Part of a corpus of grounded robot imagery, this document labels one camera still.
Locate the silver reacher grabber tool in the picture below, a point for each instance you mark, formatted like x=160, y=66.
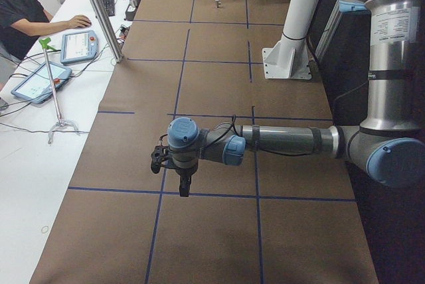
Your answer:
x=61, y=123

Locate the lower blue teach pendant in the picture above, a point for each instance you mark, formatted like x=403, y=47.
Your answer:
x=36, y=87

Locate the silver pipe fitting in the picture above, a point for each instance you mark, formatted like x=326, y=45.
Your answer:
x=218, y=4

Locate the person in black shirt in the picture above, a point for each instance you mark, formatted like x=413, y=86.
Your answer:
x=23, y=22

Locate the person's hand on mouse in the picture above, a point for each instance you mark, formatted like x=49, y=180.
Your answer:
x=72, y=23

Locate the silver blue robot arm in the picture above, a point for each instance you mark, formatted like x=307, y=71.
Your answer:
x=383, y=145

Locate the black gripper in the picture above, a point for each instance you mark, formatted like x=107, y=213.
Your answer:
x=184, y=171

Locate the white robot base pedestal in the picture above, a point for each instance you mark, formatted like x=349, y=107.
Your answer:
x=288, y=59

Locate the blue teach pendant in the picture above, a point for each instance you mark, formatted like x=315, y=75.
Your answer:
x=36, y=87
x=78, y=47

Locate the aluminium frame post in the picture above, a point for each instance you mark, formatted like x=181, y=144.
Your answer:
x=107, y=29

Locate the upper blue teach pendant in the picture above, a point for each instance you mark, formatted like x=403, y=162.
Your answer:
x=78, y=47

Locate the black computer mouse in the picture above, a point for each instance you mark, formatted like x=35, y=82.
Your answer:
x=83, y=24

